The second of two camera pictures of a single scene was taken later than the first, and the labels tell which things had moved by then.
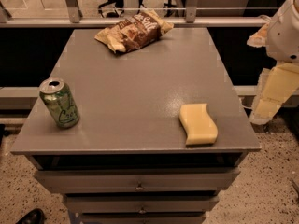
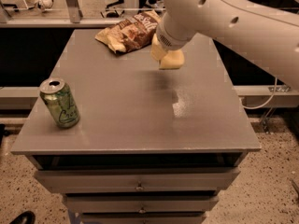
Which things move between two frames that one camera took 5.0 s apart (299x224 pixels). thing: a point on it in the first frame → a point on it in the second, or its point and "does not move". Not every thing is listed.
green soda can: (56, 95) does not move
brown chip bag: (135, 32) does not move
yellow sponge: (198, 123) → (172, 60)
